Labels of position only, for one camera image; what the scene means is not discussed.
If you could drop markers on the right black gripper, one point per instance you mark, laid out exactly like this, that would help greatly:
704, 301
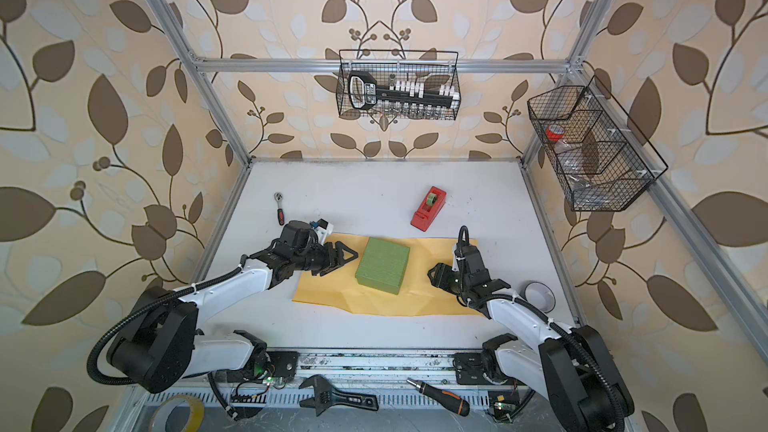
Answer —
440, 278

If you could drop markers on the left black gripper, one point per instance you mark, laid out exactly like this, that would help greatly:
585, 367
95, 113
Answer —
338, 259

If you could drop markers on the yellow orange wrapping paper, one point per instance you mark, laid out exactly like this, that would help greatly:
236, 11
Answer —
417, 297

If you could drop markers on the green gift box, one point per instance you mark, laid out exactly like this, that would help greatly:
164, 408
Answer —
383, 265

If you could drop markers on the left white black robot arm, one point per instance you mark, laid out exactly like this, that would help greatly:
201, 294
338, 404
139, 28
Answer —
162, 340

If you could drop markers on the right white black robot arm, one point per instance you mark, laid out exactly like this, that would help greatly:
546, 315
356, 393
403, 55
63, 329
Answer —
571, 366

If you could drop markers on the red tape dispenser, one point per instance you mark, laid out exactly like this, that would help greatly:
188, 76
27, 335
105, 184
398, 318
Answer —
431, 205

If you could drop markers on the grey tape roll on table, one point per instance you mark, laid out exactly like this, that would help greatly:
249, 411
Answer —
540, 296

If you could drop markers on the black orange screwdriver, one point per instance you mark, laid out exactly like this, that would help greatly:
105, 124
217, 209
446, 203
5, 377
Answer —
448, 400

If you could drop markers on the black adjustable wrench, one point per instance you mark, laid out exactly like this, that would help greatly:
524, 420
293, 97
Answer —
325, 396

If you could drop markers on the black socket set holder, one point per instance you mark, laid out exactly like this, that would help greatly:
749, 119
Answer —
365, 93

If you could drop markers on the small red-handled ratchet wrench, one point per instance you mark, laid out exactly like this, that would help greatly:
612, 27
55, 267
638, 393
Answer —
278, 197

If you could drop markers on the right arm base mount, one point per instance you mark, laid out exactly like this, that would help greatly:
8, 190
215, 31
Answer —
480, 366

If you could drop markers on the aluminium front rail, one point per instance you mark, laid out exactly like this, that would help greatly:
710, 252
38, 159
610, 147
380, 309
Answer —
372, 366

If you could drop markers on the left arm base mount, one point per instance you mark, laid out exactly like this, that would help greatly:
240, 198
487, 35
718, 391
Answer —
264, 365

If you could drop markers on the black wire basket right wall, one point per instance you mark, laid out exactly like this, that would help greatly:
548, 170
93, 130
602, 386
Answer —
605, 161

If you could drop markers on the black wire basket wall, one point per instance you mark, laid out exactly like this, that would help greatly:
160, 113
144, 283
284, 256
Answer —
605, 161
434, 67

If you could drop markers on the black wire basket back wall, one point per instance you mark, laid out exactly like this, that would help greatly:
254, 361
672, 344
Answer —
434, 67

